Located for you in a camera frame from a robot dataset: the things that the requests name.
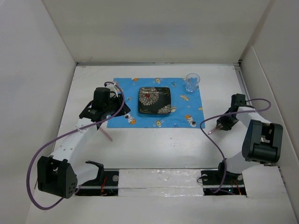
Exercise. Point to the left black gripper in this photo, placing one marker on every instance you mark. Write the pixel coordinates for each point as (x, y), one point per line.
(124, 110)

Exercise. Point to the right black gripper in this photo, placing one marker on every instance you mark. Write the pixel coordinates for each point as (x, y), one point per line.
(227, 126)

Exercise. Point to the black floral square plate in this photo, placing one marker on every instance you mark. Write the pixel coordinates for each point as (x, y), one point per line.
(154, 100)

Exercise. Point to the blue space-print cloth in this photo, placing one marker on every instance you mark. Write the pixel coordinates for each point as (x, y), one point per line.
(186, 107)

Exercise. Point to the pink-handled knife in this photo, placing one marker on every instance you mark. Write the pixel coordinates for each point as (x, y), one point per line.
(107, 135)

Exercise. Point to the clear plastic cup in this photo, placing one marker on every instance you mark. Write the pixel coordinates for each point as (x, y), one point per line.
(192, 81)

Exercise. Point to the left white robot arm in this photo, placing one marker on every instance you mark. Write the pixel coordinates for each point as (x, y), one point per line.
(56, 173)

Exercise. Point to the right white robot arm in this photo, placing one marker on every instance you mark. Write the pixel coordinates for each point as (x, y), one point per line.
(262, 142)

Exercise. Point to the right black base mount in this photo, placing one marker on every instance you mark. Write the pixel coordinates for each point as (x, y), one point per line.
(210, 179)

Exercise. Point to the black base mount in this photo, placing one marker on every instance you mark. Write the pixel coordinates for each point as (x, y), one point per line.
(106, 186)
(210, 179)

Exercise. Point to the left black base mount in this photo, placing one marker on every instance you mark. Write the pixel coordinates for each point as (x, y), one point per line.
(106, 186)

